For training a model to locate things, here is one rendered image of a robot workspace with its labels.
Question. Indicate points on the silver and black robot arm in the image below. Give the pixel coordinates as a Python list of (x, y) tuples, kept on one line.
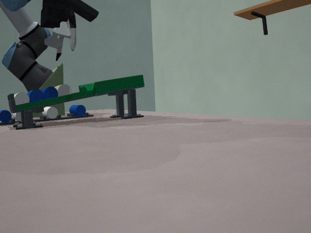
[(20, 57)]

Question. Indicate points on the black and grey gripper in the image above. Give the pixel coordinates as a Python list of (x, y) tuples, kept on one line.
[(63, 19)]

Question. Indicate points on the blue cylinder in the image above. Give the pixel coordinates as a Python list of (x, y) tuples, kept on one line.
[(35, 95), (50, 92), (5, 116), (78, 110)]

